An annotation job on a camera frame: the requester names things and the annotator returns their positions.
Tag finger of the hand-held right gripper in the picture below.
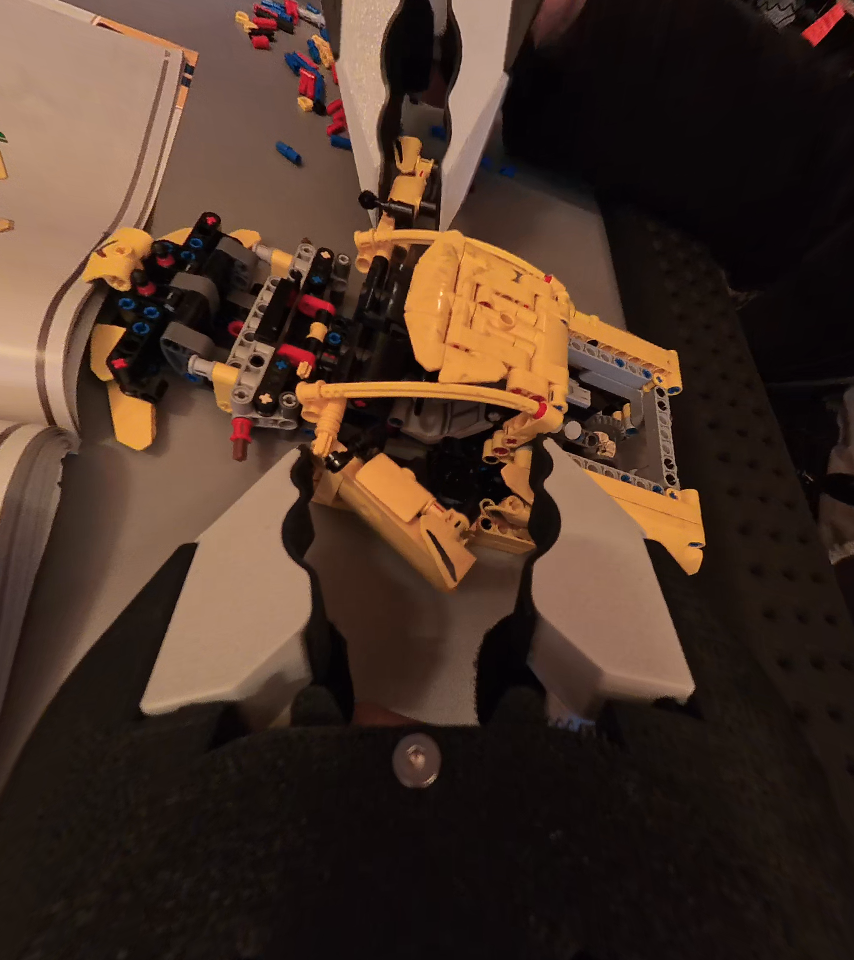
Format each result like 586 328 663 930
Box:
335 0 407 228
434 0 542 231

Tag yellow brick side assembly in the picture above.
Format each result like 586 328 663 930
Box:
358 135 443 230

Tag open instruction book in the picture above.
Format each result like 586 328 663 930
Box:
0 0 200 864

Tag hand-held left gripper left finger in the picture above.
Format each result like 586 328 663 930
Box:
139 447 359 727

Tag grey desk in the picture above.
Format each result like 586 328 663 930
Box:
0 0 630 864

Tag yellow brick toy car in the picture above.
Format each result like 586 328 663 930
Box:
80 212 707 594

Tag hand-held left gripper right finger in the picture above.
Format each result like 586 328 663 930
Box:
474 438 698 725

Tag person's fleece-lined jacket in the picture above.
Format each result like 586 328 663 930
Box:
502 0 854 571

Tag scattered small coloured brick pins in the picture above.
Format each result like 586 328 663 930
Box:
235 0 519 181

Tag person's right hand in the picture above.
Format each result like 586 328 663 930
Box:
532 0 587 46

